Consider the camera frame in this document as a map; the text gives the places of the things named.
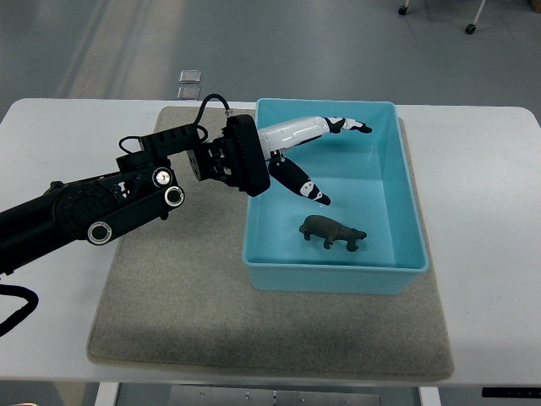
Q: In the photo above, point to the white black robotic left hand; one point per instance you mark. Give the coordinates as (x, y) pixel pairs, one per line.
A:
(278, 138)

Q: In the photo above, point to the brown toy hippo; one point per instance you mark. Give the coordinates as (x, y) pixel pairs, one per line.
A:
(330, 231)

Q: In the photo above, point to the blue plastic box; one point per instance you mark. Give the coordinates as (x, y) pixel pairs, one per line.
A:
(367, 179)

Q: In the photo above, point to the lower floor socket cover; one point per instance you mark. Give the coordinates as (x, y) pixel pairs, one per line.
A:
(188, 93)

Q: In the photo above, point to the floor socket cover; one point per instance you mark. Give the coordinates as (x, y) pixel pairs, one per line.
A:
(188, 93)
(189, 76)

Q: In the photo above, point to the upper floor socket cover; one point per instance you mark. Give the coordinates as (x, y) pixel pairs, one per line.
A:
(189, 76)

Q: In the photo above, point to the grey felt mat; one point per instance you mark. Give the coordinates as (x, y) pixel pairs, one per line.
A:
(179, 298)

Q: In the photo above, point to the right black caster wheel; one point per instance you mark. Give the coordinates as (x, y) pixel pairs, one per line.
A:
(470, 29)

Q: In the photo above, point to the black table control panel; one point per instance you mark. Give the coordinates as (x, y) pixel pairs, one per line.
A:
(512, 392)

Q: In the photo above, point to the metal table base plate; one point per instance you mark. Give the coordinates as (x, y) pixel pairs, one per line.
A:
(195, 395)

